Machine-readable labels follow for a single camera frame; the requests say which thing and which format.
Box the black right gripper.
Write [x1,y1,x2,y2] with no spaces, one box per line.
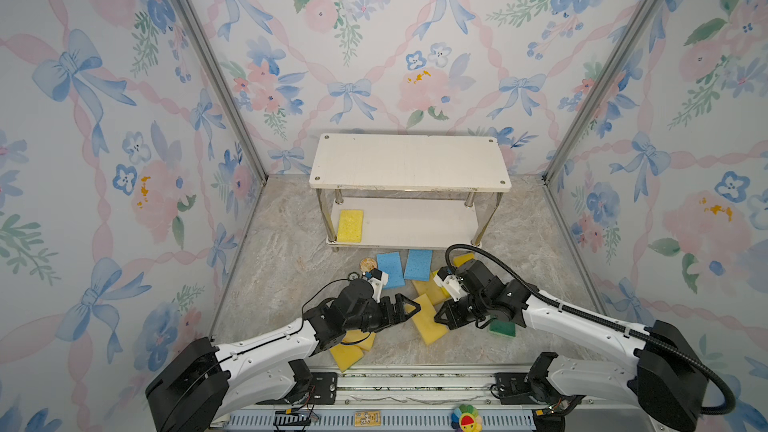
[431,294,491,331]

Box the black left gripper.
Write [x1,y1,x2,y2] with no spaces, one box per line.
[343,292,420,334]

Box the pale yellow sponge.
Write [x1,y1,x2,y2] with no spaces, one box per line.
[408,294,449,346]
[411,270,451,308]

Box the yellow orange-backed sponge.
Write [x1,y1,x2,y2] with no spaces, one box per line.
[341,330,376,352]

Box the bright yellow cellulose sponge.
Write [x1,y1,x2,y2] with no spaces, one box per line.
[337,210,364,244]

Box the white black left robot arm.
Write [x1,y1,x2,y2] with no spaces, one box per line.
[145,278,421,431]

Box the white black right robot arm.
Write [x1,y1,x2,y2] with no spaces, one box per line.
[433,260,708,431]

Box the yellow sponge near shelf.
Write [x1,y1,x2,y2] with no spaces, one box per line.
[451,253,475,268]

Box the white two-tier metal shelf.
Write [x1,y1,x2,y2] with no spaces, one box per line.
[309,133,511,250]

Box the pale yellow sponge under stack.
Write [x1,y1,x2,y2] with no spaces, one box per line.
[411,270,451,308]

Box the left blue sponge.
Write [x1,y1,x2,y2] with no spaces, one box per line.
[376,252,405,289]

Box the blue sponge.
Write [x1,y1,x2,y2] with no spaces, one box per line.
[404,249,433,282]
[376,252,405,289]

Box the right blue sponge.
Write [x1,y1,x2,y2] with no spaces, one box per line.
[404,249,433,282]

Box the green scouring sponge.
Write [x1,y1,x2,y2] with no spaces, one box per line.
[488,320,516,337]

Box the yellow green-backed sponge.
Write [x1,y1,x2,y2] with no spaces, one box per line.
[330,344,364,372]

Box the colourful round toy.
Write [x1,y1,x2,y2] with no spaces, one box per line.
[450,404,483,432]

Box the small yellow tag board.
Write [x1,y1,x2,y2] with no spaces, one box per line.
[354,411,383,428]

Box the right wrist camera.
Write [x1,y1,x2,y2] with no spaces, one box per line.
[433,267,467,302]

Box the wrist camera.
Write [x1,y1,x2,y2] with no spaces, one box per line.
[363,268,389,303]
[433,267,467,302]

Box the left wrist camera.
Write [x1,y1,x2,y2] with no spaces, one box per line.
[363,268,389,303]

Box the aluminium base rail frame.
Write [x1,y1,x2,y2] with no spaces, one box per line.
[152,326,682,432]

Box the black corrugated cable conduit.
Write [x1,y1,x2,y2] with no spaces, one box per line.
[444,243,737,416]

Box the aluminium left corner post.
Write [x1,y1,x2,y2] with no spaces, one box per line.
[170,0,268,187]

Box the aluminium corner post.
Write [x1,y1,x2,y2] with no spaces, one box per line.
[542,0,664,186]
[170,0,268,187]

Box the aluminium right corner post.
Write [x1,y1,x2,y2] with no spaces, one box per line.
[542,0,664,186]

